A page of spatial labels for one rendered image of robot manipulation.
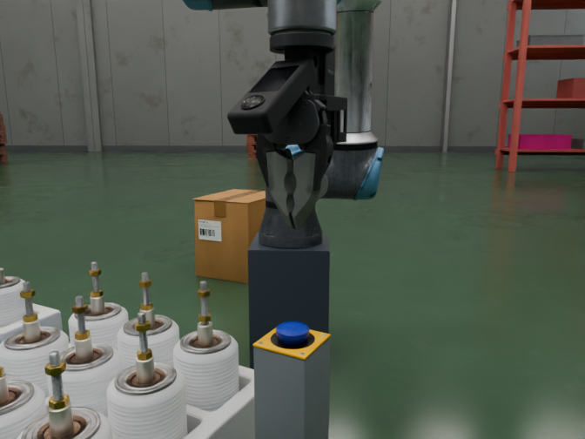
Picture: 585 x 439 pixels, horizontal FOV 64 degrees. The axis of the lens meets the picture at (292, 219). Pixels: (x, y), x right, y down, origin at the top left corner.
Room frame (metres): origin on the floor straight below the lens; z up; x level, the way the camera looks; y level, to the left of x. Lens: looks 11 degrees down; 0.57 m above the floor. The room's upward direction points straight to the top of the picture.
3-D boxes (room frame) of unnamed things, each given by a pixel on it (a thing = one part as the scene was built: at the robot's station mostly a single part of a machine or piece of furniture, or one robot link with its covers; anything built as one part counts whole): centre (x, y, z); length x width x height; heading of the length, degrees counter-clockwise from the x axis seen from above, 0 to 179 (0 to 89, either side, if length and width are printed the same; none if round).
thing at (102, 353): (0.60, 0.29, 0.25); 0.08 x 0.08 x 0.01
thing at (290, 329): (0.53, 0.00, 0.32); 0.04 x 0.04 x 0.02
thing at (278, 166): (0.56, 0.00, 0.50); 0.06 x 0.03 x 0.09; 151
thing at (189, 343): (0.65, 0.13, 0.25); 0.08 x 0.08 x 0.01
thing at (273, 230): (1.08, 0.01, 0.35); 0.15 x 0.15 x 0.10
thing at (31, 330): (0.66, 0.39, 0.26); 0.02 x 0.02 x 0.03
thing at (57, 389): (0.44, 0.24, 0.30); 0.01 x 0.01 x 0.08
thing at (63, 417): (0.44, 0.24, 0.26); 0.02 x 0.02 x 0.03
